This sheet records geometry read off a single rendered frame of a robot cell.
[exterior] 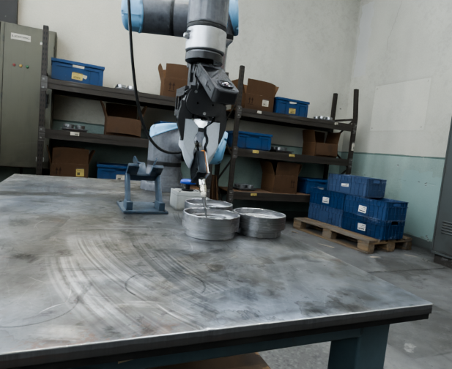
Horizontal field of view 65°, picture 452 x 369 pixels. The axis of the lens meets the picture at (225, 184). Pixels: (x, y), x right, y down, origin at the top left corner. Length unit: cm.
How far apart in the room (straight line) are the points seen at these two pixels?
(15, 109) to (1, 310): 414
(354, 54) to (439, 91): 173
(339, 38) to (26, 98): 447
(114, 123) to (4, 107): 112
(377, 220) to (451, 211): 70
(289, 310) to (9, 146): 422
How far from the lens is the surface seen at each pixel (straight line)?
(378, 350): 53
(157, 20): 82
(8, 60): 454
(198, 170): 64
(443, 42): 531
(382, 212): 427
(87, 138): 408
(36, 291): 42
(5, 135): 448
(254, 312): 38
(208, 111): 68
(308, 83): 578
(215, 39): 69
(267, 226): 67
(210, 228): 61
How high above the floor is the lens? 96
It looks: 5 degrees down
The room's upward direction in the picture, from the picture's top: 6 degrees clockwise
